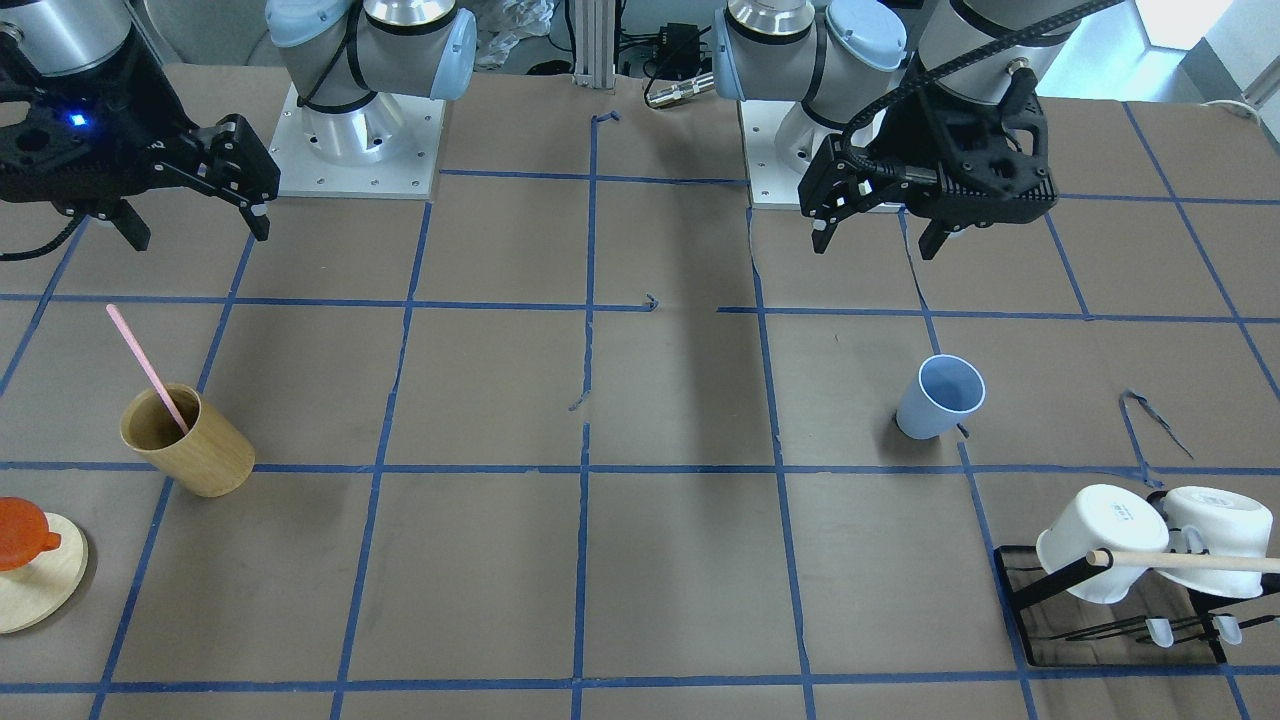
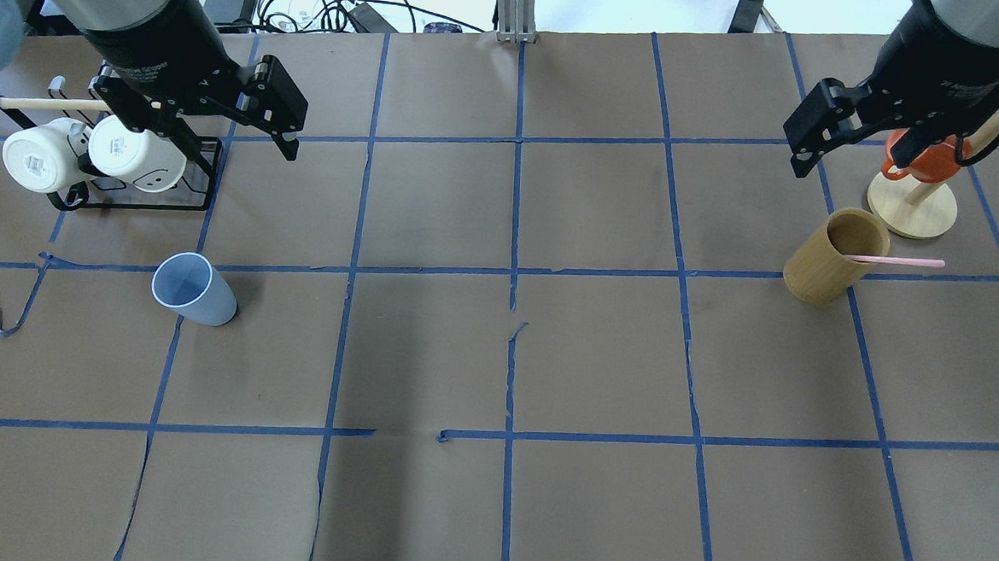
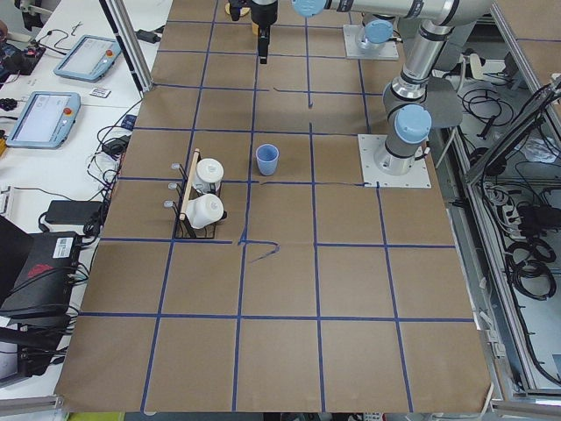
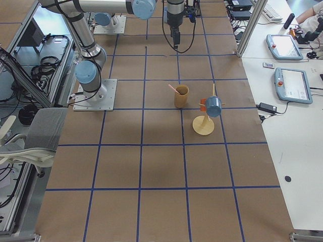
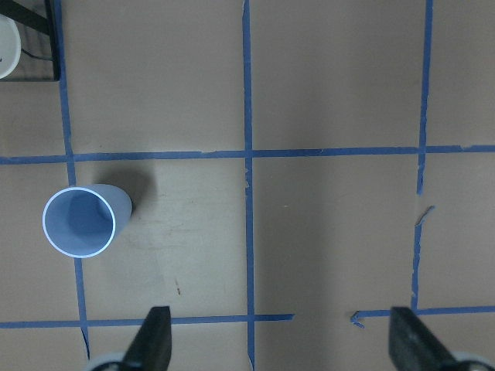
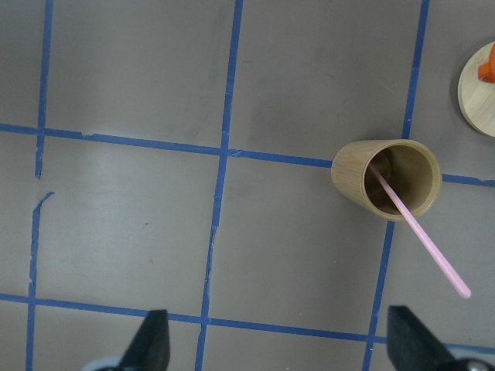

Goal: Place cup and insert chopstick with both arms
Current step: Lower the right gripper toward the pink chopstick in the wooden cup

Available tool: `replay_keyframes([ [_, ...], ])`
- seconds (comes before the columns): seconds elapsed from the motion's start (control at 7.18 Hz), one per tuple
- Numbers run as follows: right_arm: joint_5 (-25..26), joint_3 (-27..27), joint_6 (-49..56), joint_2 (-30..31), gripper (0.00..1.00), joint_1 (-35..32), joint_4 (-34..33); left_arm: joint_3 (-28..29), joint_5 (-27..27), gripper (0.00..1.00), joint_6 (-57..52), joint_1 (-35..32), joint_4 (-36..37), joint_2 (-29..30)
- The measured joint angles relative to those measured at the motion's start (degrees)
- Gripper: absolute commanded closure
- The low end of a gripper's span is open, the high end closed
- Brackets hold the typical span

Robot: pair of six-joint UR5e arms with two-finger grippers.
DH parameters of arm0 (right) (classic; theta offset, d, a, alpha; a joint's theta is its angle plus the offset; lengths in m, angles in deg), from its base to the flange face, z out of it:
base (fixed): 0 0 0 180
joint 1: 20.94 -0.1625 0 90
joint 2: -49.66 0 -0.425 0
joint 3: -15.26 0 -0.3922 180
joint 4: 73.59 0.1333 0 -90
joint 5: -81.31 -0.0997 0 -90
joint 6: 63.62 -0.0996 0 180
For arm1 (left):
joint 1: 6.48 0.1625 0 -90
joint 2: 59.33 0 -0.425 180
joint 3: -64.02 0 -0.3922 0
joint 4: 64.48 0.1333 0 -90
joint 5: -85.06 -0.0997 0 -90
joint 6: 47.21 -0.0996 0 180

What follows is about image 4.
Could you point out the lower teach pendant tablet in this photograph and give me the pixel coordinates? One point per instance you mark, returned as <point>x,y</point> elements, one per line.
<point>292,85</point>

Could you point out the teach pendant tablet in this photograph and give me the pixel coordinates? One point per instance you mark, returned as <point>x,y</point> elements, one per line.
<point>292,85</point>
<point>283,47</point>

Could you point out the blue cup on stand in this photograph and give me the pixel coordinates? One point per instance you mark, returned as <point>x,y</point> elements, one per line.
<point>213,106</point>

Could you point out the white keyboard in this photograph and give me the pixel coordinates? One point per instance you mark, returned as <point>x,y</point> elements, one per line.
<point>271,15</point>

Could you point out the upper teach pendant tablet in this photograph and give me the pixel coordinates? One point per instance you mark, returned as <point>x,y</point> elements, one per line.
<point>283,47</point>

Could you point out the tan cylindrical holder cup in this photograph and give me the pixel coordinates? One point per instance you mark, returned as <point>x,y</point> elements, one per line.
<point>181,96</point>

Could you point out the orange cup on stand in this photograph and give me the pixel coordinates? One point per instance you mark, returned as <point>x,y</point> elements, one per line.
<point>202,105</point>

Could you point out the black power adapter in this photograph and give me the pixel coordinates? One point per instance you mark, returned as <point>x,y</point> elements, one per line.
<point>267,108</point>

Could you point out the small white label card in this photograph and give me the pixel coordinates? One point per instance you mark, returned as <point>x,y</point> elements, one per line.
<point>268,65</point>

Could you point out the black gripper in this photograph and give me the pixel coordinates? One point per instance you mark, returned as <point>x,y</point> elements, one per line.
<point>173,18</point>

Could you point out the grey office chair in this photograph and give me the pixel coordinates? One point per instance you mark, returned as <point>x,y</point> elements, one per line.
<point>38,147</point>

